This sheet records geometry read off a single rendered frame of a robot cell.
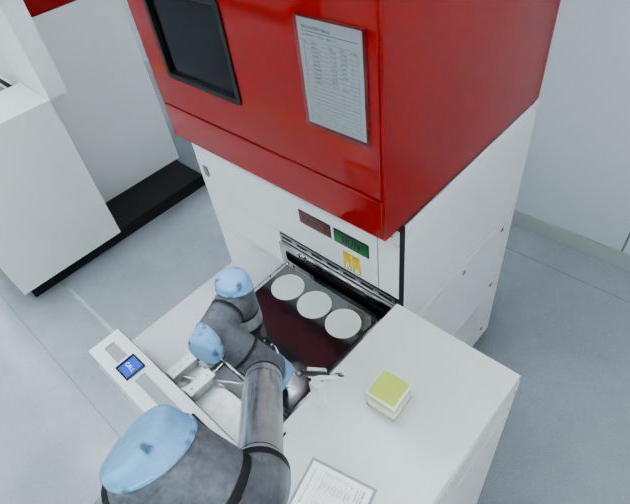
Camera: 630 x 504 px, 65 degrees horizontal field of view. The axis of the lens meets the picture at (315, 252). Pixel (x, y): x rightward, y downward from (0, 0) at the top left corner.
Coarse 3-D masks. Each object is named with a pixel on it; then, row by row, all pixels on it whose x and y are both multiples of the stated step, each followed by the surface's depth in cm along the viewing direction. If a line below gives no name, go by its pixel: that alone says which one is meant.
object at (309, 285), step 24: (264, 288) 149; (312, 288) 146; (264, 312) 142; (288, 312) 141; (360, 312) 138; (288, 336) 136; (312, 336) 135; (360, 336) 133; (288, 360) 130; (312, 360) 129; (336, 360) 128; (288, 384) 125; (288, 408) 121
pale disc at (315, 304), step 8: (304, 296) 145; (312, 296) 144; (320, 296) 144; (328, 296) 144; (304, 304) 143; (312, 304) 142; (320, 304) 142; (328, 304) 142; (304, 312) 141; (312, 312) 140; (320, 312) 140
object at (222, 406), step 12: (192, 372) 133; (180, 384) 131; (216, 384) 130; (204, 396) 128; (216, 396) 127; (228, 396) 127; (204, 408) 125; (216, 408) 125; (228, 408) 125; (240, 408) 124; (216, 420) 123; (228, 420) 122; (228, 432) 120
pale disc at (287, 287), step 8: (280, 280) 150; (288, 280) 150; (296, 280) 149; (272, 288) 148; (280, 288) 148; (288, 288) 148; (296, 288) 147; (280, 296) 146; (288, 296) 145; (296, 296) 145
